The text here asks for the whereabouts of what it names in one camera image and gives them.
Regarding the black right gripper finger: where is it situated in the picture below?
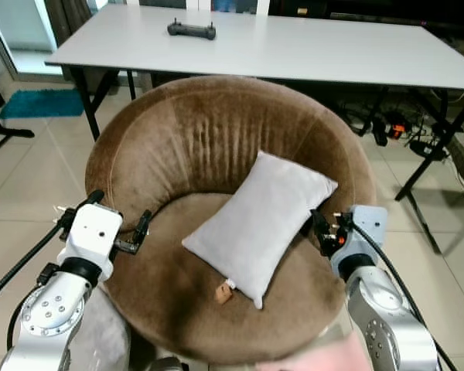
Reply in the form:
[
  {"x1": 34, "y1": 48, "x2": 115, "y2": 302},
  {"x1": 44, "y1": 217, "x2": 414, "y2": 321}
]
[{"x1": 310, "y1": 210, "x2": 330, "y2": 257}]

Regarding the grey rectangular pillow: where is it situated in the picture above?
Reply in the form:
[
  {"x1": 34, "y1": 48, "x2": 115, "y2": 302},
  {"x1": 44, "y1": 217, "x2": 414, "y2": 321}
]
[{"x1": 182, "y1": 151, "x2": 339, "y2": 310}]

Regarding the grey fuzzy pillow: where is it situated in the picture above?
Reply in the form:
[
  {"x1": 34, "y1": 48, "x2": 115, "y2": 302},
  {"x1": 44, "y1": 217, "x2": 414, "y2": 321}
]
[{"x1": 76, "y1": 290, "x2": 132, "y2": 371}]

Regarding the brown round velvet sofa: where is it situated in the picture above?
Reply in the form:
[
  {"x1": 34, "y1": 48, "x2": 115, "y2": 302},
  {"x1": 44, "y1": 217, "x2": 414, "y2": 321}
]
[{"x1": 85, "y1": 75, "x2": 377, "y2": 365}]

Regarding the teal floor rug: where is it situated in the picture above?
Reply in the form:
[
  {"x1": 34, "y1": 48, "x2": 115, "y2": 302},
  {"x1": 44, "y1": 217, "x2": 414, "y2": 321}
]
[{"x1": 0, "y1": 89, "x2": 86, "y2": 120}]

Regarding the black metal stand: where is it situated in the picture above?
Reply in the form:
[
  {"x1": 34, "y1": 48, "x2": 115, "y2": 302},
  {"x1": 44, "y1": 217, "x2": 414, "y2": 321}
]
[{"x1": 0, "y1": 68, "x2": 36, "y2": 162}]

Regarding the pink cloth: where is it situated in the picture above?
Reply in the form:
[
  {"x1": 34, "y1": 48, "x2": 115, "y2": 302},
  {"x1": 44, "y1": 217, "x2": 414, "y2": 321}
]
[{"x1": 255, "y1": 338, "x2": 372, "y2": 371}]

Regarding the black and orange device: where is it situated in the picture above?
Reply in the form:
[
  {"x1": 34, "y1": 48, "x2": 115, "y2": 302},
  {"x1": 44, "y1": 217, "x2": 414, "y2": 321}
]
[{"x1": 371, "y1": 112, "x2": 412, "y2": 148}]

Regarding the dark brown curtain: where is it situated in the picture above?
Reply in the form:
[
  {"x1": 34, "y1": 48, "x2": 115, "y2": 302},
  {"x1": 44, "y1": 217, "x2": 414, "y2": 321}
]
[{"x1": 45, "y1": 0, "x2": 95, "y2": 46}]

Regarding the white table with black legs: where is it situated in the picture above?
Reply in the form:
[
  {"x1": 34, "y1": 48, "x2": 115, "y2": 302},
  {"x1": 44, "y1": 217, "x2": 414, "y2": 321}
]
[{"x1": 45, "y1": 4, "x2": 464, "y2": 256}]

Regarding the black handheld controller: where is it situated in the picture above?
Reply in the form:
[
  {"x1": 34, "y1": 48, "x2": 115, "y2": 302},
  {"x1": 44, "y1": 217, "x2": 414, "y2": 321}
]
[{"x1": 167, "y1": 20, "x2": 217, "y2": 41}]

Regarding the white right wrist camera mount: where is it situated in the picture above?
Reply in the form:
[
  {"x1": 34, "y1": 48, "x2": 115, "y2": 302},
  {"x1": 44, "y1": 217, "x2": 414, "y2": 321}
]
[{"x1": 348, "y1": 205, "x2": 389, "y2": 264}]

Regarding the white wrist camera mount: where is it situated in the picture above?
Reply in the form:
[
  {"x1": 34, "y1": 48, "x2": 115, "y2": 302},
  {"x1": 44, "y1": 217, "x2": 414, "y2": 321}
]
[
  {"x1": 58, "y1": 203, "x2": 124, "y2": 264},
  {"x1": 348, "y1": 205, "x2": 389, "y2": 264}
]

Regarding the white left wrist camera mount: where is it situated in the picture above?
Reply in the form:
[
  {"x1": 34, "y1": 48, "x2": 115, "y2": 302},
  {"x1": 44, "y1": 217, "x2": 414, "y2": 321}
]
[{"x1": 58, "y1": 203, "x2": 124, "y2": 264}]

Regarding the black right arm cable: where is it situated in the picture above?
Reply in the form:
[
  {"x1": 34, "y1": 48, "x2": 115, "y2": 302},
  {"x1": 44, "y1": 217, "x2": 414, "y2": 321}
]
[{"x1": 354, "y1": 223, "x2": 459, "y2": 371}]

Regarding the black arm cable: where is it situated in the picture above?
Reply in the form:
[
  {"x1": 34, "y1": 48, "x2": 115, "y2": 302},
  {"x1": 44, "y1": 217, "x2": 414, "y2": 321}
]
[
  {"x1": 354, "y1": 223, "x2": 459, "y2": 371},
  {"x1": 0, "y1": 220, "x2": 67, "y2": 310}
]

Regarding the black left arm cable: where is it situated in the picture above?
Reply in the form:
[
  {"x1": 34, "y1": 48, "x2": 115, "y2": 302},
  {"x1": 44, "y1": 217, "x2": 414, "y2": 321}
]
[{"x1": 0, "y1": 220, "x2": 67, "y2": 310}]

